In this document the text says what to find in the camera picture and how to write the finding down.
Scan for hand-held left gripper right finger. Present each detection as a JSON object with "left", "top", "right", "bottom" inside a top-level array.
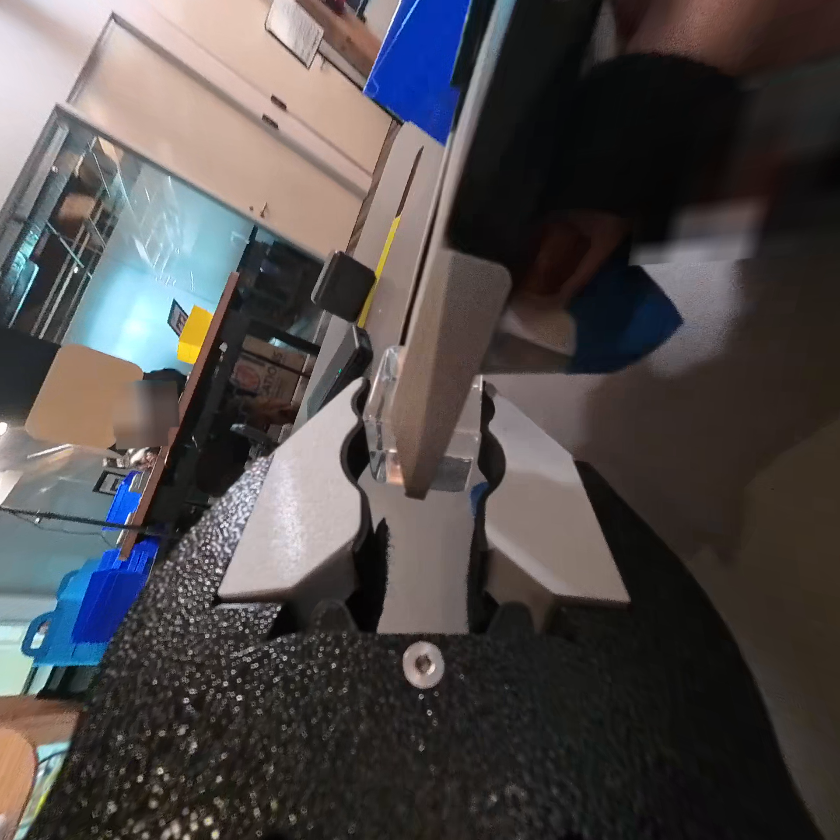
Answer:
[{"left": 468, "top": 377, "right": 631, "bottom": 606}]

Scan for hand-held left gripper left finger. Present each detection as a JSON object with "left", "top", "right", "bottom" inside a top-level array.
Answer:
[{"left": 217, "top": 377, "right": 388, "bottom": 608}]

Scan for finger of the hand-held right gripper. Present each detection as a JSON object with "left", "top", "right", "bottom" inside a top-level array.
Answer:
[
  {"left": 482, "top": 308, "right": 578, "bottom": 375},
  {"left": 397, "top": 0, "right": 605, "bottom": 501}
]

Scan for clear acrylic cube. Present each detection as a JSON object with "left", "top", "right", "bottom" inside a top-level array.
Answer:
[{"left": 364, "top": 346, "right": 487, "bottom": 494}]

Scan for person's right hand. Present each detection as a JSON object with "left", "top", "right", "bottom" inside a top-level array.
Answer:
[{"left": 525, "top": 0, "right": 840, "bottom": 299}]

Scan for black power bank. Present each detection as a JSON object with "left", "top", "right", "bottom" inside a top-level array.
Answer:
[{"left": 307, "top": 325, "right": 374, "bottom": 421}]

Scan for black adapter cube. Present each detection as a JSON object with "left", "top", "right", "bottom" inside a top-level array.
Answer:
[{"left": 311, "top": 251, "right": 376, "bottom": 322}]

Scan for wooden desk with black legs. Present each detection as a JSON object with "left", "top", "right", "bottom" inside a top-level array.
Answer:
[{"left": 121, "top": 272, "right": 240, "bottom": 559}]

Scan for cardboard box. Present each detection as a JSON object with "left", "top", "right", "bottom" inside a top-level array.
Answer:
[{"left": 230, "top": 335, "right": 316, "bottom": 421}]

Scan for flat blue plastic bin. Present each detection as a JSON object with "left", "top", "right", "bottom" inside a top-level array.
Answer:
[{"left": 104, "top": 471, "right": 148, "bottom": 531}]

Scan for yellow box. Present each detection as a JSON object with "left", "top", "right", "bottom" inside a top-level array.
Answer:
[{"left": 177, "top": 305, "right": 214, "bottom": 363}]

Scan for large blue plastic bin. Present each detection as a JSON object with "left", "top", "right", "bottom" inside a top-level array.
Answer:
[{"left": 364, "top": 0, "right": 473, "bottom": 145}]

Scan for wooden panel on white stand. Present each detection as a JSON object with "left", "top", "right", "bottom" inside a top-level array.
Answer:
[
  {"left": 26, "top": 346, "right": 142, "bottom": 447},
  {"left": 0, "top": 696, "right": 83, "bottom": 840}
]

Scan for white double doors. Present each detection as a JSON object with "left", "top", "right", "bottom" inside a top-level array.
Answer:
[{"left": 66, "top": 13, "right": 395, "bottom": 224}]

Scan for paper notice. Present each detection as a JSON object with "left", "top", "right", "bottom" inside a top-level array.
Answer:
[{"left": 264, "top": 0, "right": 324, "bottom": 68}]

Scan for blue plastic bin with handle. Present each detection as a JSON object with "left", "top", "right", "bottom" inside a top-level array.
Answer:
[{"left": 23, "top": 545, "right": 158, "bottom": 667}]

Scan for wooden support post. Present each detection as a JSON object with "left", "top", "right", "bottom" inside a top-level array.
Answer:
[{"left": 322, "top": 0, "right": 401, "bottom": 89}]

